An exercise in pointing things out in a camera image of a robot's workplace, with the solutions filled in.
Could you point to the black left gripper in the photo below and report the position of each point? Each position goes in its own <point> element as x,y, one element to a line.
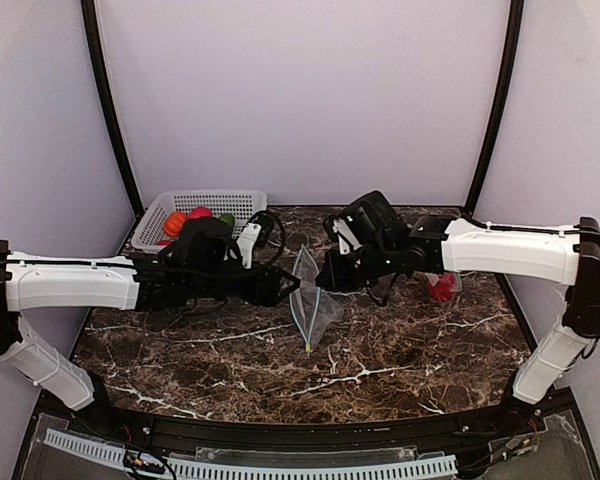
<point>259,286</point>

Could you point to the black frame post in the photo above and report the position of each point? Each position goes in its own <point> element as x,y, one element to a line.
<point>107,104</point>
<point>505,74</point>

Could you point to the left black frame post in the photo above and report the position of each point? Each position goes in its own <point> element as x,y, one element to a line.
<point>107,104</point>

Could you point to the clear zip bag yellow slider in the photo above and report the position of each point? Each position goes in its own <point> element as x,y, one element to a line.
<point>442,285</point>

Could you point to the pink toy fruit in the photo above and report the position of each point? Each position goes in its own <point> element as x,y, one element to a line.
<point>200,212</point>

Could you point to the white slotted cable duct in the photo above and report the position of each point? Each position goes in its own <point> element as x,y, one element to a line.
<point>130,460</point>

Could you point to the clear zip bag blue zipper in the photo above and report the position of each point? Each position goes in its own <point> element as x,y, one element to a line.
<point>312,308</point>

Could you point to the orange green toy mango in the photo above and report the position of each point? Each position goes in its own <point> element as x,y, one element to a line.
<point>228,218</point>

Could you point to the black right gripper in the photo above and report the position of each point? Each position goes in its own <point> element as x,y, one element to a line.
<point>342,270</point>

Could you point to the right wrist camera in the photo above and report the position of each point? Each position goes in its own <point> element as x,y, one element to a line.
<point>341,229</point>

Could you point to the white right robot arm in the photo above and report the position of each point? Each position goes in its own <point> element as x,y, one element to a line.
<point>372,241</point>

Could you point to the red toy apple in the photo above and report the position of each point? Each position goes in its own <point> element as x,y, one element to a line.
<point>442,289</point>

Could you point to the white perforated plastic basket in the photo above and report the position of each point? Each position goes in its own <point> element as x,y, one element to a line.
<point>242,204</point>

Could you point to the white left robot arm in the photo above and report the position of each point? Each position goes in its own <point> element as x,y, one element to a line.
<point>205,261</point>

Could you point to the orange toy pumpkin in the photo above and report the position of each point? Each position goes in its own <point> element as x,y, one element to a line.
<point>174,224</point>

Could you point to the black front frame rail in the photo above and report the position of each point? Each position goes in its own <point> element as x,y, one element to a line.
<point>468,429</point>

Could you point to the right black frame post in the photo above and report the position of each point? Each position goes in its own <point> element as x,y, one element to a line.
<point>505,74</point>

